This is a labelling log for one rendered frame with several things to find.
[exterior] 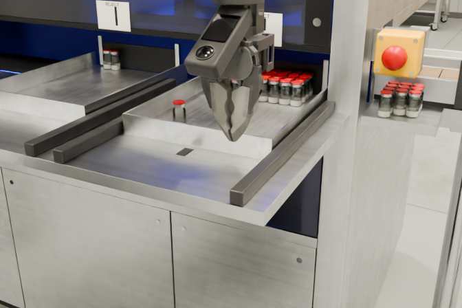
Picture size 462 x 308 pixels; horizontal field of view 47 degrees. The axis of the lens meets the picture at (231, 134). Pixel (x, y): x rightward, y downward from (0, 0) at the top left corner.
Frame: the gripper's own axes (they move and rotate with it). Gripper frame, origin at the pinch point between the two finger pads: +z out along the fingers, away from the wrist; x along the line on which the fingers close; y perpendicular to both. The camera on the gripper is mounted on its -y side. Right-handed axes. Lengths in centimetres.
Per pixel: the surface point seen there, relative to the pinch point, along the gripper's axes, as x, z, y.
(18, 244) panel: 82, 58, 27
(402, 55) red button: -19.2, -8.8, 23.8
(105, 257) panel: 50, 53, 27
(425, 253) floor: -21, 91, 129
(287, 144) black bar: -7.3, 1.6, 3.9
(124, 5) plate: 38.1, -13.0, 26.9
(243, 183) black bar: -7.0, 1.7, -10.7
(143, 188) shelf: 6.7, 4.4, -12.9
